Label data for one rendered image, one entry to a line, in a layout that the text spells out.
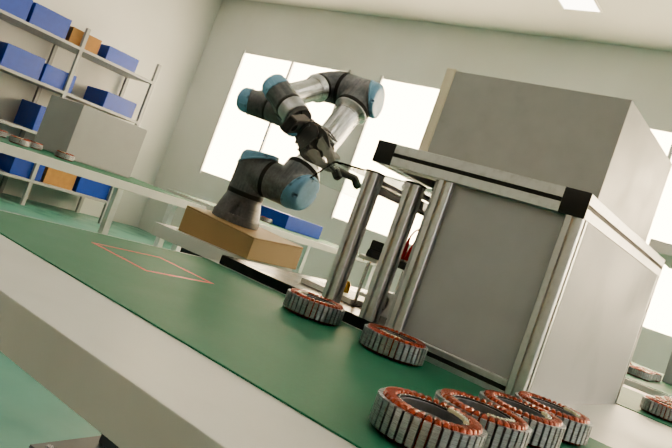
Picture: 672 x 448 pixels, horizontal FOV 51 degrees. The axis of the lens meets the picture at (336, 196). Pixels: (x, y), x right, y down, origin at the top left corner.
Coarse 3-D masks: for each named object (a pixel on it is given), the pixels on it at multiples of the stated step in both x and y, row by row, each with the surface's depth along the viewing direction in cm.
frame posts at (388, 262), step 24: (360, 192) 143; (408, 192) 137; (360, 216) 141; (408, 216) 136; (360, 240) 143; (336, 264) 142; (384, 264) 137; (336, 288) 141; (384, 288) 135; (360, 312) 136
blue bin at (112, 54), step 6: (102, 48) 781; (108, 48) 775; (114, 48) 779; (102, 54) 778; (108, 54) 775; (114, 54) 781; (120, 54) 787; (126, 54) 793; (108, 60) 777; (114, 60) 783; (120, 60) 789; (126, 60) 795; (132, 60) 801; (138, 60) 807; (126, 66) 797; (132, 66) 803
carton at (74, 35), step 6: (72, 30) 739; (78, 30) 744; (66, 36) 743; (72, 36) 740; (78, 36) 745; (90, 36) 756; (72, 42) 742; (78, 42) 747; (90, 42) 757; (96, 42) 763; (84, 48) 754; (90, 48) 759; (96, 48) 764; (96, 54) 766
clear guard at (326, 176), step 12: (324, 168) 166; (336, 168) 167; (348, 168) 167; (360, 168) 160; (324, 180) 171; (336, 180) 172; (348, 180) 174; (360, 180) 176; (384, 180) 165; (396, 180) 154; (348, 192) 180
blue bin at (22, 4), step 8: (0, 0) 673; (8, 0) 679; (16, 0) 684; (24, 0) 690; (32, 0) 696; (0, 8) 675; (8, 8) 681; (16, 8) 686; (24, 8) 692; (16, 16) 688; (24, 16) 694
